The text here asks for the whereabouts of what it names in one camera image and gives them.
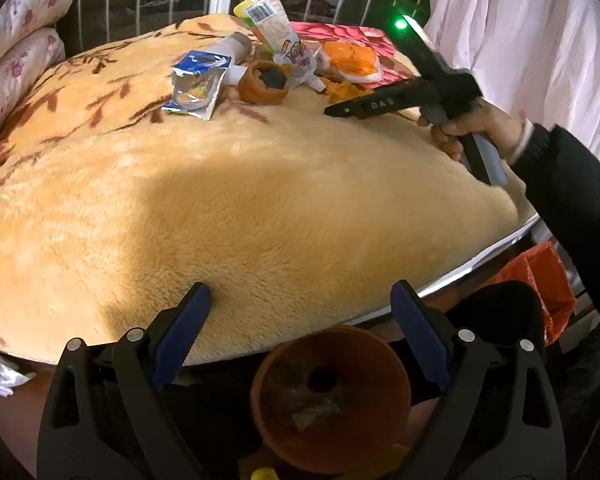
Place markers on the white pink curtain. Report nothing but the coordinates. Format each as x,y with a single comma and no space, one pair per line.
537,59

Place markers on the orange trash bin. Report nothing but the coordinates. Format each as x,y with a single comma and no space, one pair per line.
331,402

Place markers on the pink floral folded quilt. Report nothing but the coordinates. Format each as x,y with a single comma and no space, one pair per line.
29,45

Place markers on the orange plastic bag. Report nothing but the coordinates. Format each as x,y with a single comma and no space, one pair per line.
541,268

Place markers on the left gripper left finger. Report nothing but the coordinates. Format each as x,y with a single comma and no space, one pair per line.
103,417

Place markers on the yellow floral plush blanket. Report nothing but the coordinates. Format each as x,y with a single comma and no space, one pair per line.
111,207

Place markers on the blue foil snack wrapper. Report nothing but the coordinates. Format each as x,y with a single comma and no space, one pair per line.
196,83

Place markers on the white cylindrical tube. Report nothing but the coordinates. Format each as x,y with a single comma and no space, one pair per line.
237,47

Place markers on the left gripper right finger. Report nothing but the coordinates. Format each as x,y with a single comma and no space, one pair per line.
496,415

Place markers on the person's right hand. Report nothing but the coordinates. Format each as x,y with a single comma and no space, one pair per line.
509,134

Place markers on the yellow orange snack bag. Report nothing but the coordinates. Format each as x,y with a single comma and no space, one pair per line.
269,22

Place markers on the orange jelly cup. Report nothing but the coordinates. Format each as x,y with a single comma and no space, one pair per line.
349,61

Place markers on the black sleeved right forearm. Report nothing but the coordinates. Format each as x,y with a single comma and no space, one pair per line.
562,179

